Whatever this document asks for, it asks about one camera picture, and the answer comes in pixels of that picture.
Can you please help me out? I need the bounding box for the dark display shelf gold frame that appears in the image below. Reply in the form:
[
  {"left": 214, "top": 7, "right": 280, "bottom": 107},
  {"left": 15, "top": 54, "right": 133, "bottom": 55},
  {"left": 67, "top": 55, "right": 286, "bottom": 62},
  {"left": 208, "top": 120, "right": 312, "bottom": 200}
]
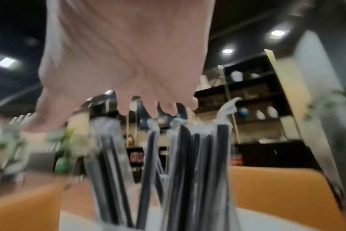
[{"left": 195, "top": 49, "right": 316, "bottom": 145}]

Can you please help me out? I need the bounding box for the white round vase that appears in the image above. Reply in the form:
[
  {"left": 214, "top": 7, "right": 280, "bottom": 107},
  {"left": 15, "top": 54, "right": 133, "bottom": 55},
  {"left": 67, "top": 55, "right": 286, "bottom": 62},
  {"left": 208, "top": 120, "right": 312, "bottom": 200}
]
[{"left": 230, "top": 70, "right": 244, "bottom": 82}]

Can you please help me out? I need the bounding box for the person's right hand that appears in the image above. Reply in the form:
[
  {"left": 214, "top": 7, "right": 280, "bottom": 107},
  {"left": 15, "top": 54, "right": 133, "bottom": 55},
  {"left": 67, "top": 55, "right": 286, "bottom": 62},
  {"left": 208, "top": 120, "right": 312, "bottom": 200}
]
[{"left": 20, "top": 0, "right": 216, "bottom": 132}]

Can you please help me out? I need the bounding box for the handful of gray straws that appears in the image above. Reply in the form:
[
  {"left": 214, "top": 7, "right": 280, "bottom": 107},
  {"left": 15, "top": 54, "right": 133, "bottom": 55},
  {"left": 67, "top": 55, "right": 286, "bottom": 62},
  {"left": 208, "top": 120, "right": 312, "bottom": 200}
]
[{"left": 84, "top": 97, "right": 240, "bottom": 231}]

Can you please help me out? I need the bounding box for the black monitor on stand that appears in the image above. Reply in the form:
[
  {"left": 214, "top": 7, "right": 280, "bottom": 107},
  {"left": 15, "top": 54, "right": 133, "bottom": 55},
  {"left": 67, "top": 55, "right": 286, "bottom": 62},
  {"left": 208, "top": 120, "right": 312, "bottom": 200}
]
[{"left": 136, "top": 99, "right": 189, "bottom": 130}]

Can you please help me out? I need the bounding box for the orange upholstered chair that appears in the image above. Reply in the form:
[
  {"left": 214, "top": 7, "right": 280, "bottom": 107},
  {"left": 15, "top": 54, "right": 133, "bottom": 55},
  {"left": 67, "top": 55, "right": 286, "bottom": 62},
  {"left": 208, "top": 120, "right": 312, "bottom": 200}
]
[
  {"left": 229, "top": 166, "right": 343, "bottom": 218},
  {"left": 0, "top": 180, "right": 63, "bottom": 231}
]

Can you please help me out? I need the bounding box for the square transparent container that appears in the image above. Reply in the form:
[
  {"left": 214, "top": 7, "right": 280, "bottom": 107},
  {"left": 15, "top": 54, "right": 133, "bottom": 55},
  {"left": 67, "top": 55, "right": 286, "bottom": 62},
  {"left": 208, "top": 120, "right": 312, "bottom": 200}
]
[{"left": 86, "top": 171, "right": 240, "bottom": 231}]

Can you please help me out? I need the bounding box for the long black bookshelf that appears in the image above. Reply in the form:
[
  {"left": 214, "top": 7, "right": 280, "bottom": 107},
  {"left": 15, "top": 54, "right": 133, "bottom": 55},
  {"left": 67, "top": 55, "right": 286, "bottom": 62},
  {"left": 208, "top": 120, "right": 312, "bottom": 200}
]
[{"left": 126, "top": 139, "right": 322, "bottom": 173}]

